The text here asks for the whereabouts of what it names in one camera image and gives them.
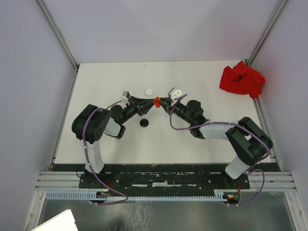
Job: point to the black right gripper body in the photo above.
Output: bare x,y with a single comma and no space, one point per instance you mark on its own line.
176,108

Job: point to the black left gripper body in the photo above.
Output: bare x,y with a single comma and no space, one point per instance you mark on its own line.
135,107

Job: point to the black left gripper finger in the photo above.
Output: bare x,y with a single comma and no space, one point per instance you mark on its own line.
146,108
141,101

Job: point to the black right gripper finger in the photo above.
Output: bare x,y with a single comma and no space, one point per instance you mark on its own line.
165,100
167,107

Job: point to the orange earbud charging case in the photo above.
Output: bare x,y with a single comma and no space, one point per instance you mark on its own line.
156,102

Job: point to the white earbud charging case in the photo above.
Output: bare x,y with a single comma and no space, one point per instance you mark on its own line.
149,92

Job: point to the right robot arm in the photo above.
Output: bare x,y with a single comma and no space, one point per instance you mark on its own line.
250,143

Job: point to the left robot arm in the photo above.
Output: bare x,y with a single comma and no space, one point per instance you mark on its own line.
93,122

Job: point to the black earbud charging case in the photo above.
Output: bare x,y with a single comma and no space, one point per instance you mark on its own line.
144,123

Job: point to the red cloth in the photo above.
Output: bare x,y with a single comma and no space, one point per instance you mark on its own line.
242,79

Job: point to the white paper sheet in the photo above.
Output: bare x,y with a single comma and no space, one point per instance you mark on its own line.
64,221

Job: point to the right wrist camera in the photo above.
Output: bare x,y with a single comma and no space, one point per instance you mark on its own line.
175,93

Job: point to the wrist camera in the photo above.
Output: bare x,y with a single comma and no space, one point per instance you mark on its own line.
175,93
125,95

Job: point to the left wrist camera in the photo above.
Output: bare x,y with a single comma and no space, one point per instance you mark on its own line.
125,95

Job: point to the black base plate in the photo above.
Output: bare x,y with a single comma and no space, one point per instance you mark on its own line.
207,176

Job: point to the white cable duct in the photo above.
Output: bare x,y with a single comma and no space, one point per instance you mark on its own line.
101,195

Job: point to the left aluminium frame post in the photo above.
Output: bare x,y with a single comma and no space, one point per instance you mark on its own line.
57,32

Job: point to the aluminium frame post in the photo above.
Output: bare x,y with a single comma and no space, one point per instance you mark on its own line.
273,19
57,32

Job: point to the aluminium front rail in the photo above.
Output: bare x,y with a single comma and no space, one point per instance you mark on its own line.
68,181

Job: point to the right aluminium frame post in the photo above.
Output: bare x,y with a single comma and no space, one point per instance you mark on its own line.
273,19

